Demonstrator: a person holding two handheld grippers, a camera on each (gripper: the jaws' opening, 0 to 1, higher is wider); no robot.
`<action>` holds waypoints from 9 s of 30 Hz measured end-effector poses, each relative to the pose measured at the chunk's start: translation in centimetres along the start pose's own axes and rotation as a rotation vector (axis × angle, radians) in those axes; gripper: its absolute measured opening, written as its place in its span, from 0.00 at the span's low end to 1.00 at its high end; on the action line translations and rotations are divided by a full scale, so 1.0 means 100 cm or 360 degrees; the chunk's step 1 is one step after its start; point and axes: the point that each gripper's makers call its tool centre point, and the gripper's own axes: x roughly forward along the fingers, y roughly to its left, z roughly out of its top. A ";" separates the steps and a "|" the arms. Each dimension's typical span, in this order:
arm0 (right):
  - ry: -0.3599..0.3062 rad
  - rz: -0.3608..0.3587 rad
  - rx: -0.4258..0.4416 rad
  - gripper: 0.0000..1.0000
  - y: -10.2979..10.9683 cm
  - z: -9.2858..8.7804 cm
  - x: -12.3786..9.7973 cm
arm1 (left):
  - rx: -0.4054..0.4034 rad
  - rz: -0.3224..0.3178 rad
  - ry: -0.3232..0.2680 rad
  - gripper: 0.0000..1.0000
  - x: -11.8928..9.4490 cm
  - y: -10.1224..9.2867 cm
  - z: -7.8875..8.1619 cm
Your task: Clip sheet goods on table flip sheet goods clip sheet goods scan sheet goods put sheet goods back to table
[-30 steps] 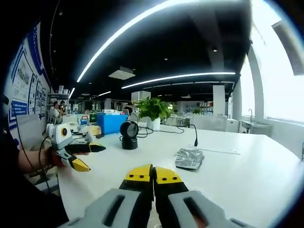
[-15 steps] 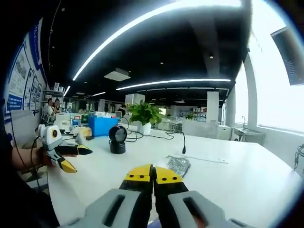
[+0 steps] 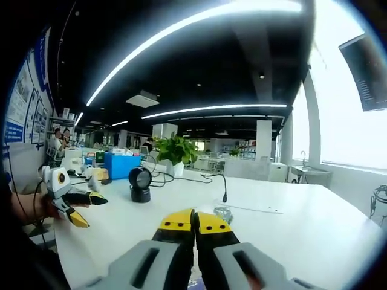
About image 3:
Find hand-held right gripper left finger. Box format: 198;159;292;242
81;207;195;290

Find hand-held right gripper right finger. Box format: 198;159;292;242
195;211;321;290

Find person's left hand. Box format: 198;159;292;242
43;197;67;221

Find white handheld device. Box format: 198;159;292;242
86;174;101;192

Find yellowish bag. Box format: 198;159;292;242
93;167;110;181

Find white table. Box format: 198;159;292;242
54;147;385;288

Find blue plastic box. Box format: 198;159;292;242
104;152;143;181

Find black barcode scanner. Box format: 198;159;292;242
128;167;153;203

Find grey storage shelf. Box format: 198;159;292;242
49;108;77;134

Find white power strip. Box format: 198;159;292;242
213;201;284;215

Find person's dark clothing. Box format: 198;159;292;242
0;172;71;290

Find green potted plant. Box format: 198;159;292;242
153;135;200;178

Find steel sink with faucet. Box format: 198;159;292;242
289;150;333;185

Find white ceiling air vent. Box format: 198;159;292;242
125;89;160;109

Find long white ceiling light strip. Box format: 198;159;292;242
86;0;304;107

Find black wrist strap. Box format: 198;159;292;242
36;195;51;219

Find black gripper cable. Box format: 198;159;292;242
5;147;48;247

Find black cables on table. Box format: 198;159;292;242
141;153;213;189

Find blue and white wall poster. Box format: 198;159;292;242
4;25;57;149

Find black power plug cable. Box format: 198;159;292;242
201;173;230;204

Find black cable bundle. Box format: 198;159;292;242
369;185;387;222

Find black wall monitor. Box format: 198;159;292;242
337;33;387;112

